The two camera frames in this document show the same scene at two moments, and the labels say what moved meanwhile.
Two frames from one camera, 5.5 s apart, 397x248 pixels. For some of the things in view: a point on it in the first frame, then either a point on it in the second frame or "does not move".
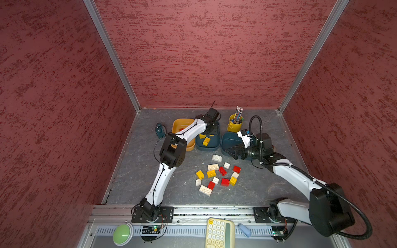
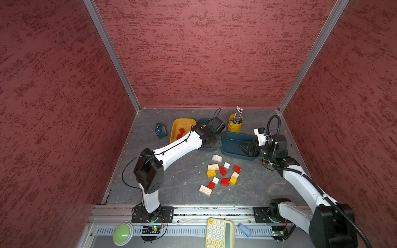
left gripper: (215, 131) -> (217, 139)
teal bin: (229, 139) does not move
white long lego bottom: (207, 190) does not move
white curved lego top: (217, 158) does not move
